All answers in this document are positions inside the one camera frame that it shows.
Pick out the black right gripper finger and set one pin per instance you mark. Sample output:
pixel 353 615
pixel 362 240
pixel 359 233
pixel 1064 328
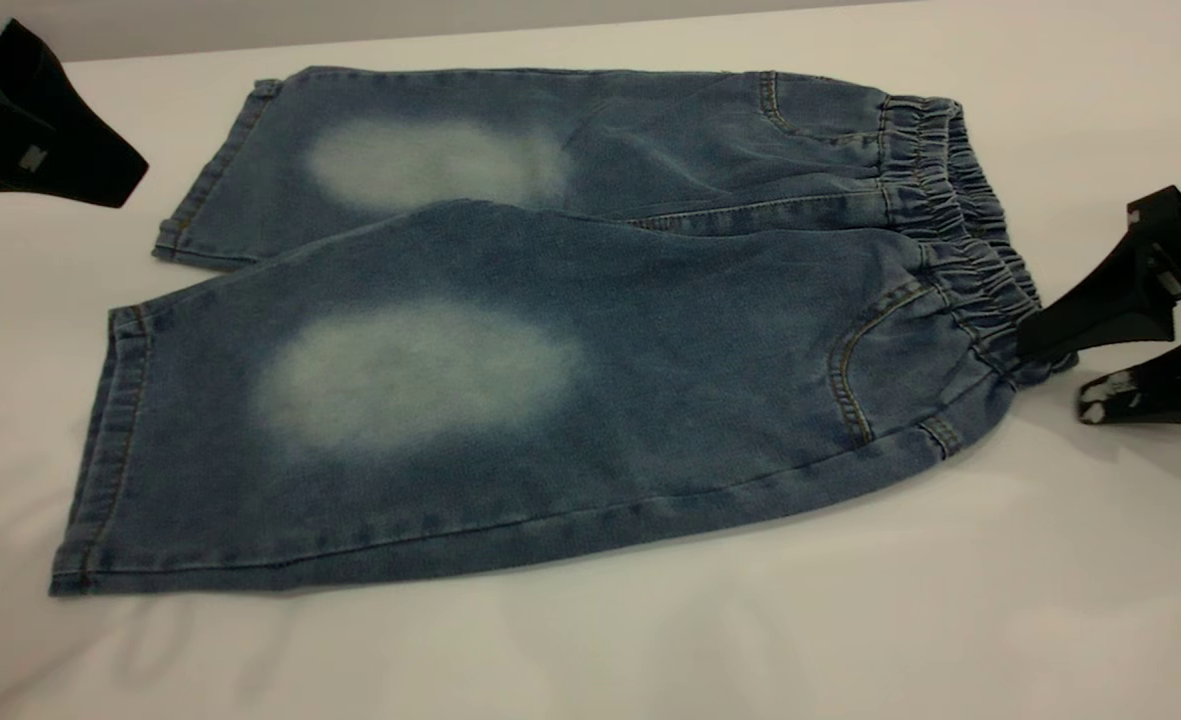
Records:
pixel 1170 390
pixel 1120 305

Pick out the blue denim pants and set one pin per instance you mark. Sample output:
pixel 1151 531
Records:
pixel 550 350

